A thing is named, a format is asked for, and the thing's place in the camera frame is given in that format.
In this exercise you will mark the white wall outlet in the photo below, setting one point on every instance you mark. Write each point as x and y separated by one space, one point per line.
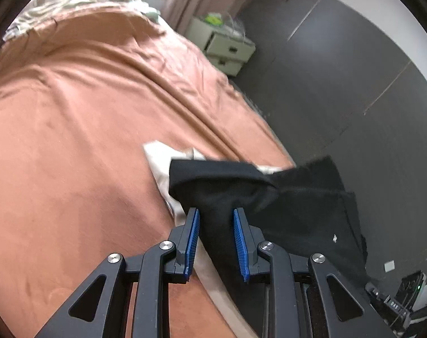
389 266

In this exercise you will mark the cream bed sheet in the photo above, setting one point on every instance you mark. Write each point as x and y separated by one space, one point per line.
157 162

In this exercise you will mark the light green nightstand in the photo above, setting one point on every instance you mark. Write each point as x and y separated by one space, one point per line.
227 47

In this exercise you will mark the green item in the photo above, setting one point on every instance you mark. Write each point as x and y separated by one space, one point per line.
213 19

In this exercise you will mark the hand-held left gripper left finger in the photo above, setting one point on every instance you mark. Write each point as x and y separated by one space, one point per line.
190 243

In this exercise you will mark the black shirt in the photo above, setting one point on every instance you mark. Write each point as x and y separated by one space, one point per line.
287 197

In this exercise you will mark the light green cloth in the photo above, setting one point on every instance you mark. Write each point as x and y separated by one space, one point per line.
151 13

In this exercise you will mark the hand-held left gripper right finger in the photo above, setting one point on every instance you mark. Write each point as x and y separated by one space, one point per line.
241 243

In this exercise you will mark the clear plastic bag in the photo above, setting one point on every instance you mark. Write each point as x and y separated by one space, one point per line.
236 26

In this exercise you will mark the orange blanket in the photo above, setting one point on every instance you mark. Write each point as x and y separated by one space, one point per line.
76 130

